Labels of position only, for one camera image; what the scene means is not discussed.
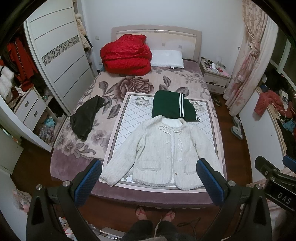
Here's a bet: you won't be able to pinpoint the bed with floral blanket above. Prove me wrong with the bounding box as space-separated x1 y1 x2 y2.
50 61 217 208

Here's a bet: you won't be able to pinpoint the white sliding wardrobe door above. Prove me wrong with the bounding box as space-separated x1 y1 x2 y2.
23 1 94 116

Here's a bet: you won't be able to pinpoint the black jacket on bed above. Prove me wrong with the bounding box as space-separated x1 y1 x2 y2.
70 96 110 141

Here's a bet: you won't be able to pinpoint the white pillow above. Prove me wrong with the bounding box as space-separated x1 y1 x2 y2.
151 50 184 69

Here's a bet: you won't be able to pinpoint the red clothes on windowsill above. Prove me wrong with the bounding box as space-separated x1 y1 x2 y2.
254 90 292 118

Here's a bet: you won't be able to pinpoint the red hanging garments in wardrobe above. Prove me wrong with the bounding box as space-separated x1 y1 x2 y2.
1 38 38 92

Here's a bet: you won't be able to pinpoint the person's right foot in sandal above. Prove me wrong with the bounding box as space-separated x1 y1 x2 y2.
162 210 175 222

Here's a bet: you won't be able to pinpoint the pair of grey slippers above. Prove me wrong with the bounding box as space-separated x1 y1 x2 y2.
230 116 243 140

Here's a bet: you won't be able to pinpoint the white bedside table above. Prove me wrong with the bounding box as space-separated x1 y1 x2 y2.
200 57 230 94

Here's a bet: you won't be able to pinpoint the red quilted duvet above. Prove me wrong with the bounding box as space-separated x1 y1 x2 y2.
100 34 152 76

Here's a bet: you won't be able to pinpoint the white fuzzy cardigan jacket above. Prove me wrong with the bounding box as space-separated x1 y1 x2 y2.
100 115 223 191

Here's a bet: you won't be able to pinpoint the beige bed headboard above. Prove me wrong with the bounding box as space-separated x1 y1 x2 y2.
111 25 202 62

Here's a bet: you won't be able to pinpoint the pink floral curtain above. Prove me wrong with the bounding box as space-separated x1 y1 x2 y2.
223 1 278 116

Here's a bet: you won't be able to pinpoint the white drawer cabinet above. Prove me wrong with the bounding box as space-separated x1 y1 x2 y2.
1 87 68 152

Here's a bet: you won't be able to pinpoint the dark green striped sweater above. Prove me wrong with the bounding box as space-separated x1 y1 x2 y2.
152 90 200 121

